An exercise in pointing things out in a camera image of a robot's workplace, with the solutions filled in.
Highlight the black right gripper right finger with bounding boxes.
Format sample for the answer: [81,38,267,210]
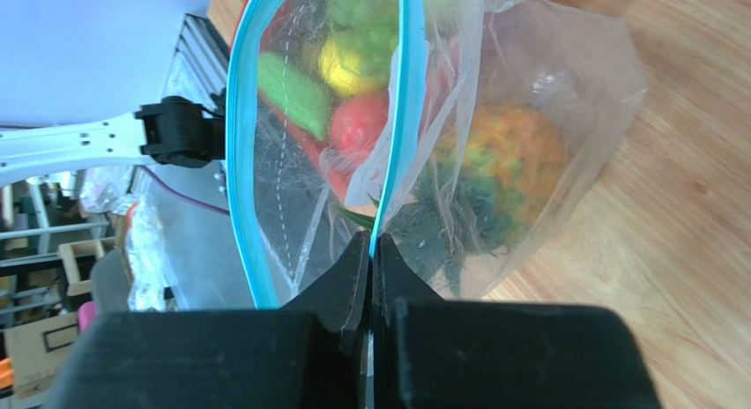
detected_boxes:
[372,235,660,408]

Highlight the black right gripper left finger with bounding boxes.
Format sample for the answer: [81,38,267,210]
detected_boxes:
[46,233,369,408]

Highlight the orange toy pineapple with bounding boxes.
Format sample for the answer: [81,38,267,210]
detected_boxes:
[389,104,566,286]

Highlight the clear zip top bag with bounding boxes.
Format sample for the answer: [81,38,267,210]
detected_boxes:
[226,0,647,309]

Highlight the green toy cucumber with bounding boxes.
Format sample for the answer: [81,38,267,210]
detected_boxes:
[257,52,332,141]

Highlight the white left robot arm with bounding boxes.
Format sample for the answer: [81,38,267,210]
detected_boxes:
[1,96,226,187]

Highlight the red toy strawberry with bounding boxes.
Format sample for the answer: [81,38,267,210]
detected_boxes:
[329,91,390,160]

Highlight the yellow toy lemon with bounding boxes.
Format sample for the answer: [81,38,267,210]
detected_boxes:
[317,36,389,98]

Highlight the green toy grapes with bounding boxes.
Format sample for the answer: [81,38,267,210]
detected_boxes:
[327,0,399,66]

